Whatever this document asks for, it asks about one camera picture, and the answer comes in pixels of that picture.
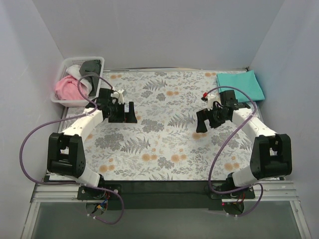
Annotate pink t shirt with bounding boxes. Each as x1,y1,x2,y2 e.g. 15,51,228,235
54,76,84,101

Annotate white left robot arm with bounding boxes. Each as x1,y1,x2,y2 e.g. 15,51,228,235
47,88,137,187

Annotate white t shirt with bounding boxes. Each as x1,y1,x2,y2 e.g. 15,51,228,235
66,65,92,93

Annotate floral patterned table mat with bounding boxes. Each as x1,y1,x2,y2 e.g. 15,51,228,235
84,71,252,180

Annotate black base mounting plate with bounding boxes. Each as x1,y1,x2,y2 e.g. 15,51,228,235
77,180,256,212

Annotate dark grey t shirt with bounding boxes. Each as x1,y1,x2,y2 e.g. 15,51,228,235
79,60,102,96

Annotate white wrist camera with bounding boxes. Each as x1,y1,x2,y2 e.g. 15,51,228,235
113,90,126,104
201,92,218,111

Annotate mint green t shirt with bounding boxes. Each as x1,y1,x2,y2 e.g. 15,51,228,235
217,70,265,102

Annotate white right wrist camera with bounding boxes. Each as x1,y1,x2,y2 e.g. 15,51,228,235
201,92,218,111

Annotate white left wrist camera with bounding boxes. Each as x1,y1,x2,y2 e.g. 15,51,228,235
113,90,126,104

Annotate white plastic laundry basket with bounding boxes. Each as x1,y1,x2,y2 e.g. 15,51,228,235
50,56,105,108

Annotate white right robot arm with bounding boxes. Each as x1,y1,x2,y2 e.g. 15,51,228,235
196,87,293,195

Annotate aluminium frame rail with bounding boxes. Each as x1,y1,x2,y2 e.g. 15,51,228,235
30,184,81,203

